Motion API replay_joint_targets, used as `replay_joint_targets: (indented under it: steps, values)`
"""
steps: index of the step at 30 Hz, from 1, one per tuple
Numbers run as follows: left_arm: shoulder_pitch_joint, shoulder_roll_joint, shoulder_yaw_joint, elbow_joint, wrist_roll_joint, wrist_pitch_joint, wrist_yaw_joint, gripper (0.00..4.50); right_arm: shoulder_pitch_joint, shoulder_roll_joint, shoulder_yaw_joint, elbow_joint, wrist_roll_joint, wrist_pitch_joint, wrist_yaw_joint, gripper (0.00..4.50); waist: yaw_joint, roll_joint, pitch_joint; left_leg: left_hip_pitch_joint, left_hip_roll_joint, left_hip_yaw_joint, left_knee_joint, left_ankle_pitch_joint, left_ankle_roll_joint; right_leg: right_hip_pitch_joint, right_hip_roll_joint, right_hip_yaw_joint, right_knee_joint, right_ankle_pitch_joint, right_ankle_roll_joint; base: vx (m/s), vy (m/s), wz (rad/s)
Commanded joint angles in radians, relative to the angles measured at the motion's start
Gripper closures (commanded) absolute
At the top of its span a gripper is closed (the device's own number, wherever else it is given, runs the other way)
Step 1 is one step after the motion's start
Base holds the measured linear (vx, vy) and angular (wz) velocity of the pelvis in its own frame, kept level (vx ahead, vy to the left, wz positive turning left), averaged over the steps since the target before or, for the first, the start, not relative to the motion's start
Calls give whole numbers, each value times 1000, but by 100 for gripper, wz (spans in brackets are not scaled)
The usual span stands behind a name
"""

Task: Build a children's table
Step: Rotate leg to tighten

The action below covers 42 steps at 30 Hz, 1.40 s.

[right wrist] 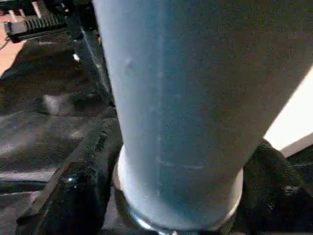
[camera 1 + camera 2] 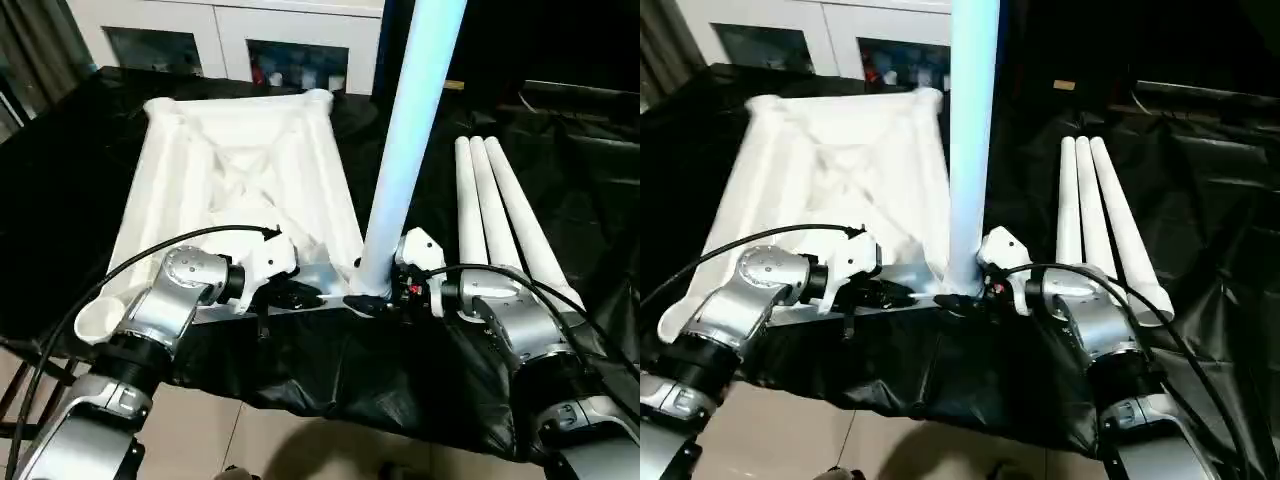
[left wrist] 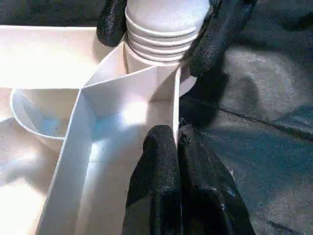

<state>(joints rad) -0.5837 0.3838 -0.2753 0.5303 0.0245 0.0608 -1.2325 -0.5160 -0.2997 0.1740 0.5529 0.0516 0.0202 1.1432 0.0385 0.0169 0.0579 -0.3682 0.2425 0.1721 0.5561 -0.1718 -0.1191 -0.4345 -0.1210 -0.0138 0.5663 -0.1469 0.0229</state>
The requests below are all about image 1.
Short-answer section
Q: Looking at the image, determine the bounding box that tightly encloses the white plastic table leg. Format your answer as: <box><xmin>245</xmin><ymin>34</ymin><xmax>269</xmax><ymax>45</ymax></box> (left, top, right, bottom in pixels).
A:
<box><xmin>92</xmin><ymin>0</ymin><xmax>313</xmax><ymax>233</ymax></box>

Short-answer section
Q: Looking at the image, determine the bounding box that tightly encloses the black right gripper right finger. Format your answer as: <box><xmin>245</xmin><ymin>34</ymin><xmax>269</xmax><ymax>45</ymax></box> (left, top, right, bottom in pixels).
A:
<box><xmin>234</xmin><ymin>139</ymin><xmax>313</xmax><ymax>235</ymax></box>

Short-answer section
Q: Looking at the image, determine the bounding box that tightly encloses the black glossy mat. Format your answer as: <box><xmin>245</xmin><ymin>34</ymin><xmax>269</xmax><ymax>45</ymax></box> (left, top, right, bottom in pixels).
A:
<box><xmin>0</xmin><ymin>40</ymin><xmax>123</xmax><ymax>235</ymax></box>

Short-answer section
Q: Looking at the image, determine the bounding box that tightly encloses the white upturned plastic table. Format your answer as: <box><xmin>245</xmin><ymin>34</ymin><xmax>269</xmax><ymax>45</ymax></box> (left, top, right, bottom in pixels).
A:
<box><xmin>263</xmin><ymin>70</ymin><xmax>313</xmax><ymax>159</ymax></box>

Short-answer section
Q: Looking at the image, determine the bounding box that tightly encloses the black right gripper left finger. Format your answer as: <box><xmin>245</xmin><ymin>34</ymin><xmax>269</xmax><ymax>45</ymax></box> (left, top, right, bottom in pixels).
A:
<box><xmin>16</xmin><ymin>117</ymin><xmax>123</xmax><ymax>235</ymax></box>

